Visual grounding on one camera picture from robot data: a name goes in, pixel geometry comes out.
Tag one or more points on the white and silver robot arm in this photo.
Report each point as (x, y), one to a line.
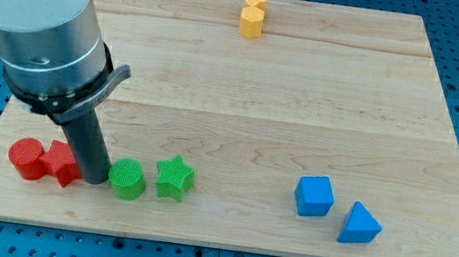
(56, 63)

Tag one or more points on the red star block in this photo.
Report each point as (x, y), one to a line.
(60, 163)

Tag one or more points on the blue cube block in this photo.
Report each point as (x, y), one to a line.
(314, 196)

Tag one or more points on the blue triangular prism block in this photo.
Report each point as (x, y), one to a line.
(360, 226)

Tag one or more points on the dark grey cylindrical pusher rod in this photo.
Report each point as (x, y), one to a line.
(87, 143)

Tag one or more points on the green cylinder block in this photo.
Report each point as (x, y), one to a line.
(127, 179)

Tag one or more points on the yellow hexagon block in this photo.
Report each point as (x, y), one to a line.
(251, 24)

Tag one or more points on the green star block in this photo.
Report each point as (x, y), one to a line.
(175, 178)

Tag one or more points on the yellow heart block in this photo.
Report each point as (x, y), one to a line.
(260, 4)

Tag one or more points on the red cylinder block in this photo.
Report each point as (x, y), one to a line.
(25, 155)

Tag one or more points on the wooden board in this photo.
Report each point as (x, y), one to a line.
(344, 92)

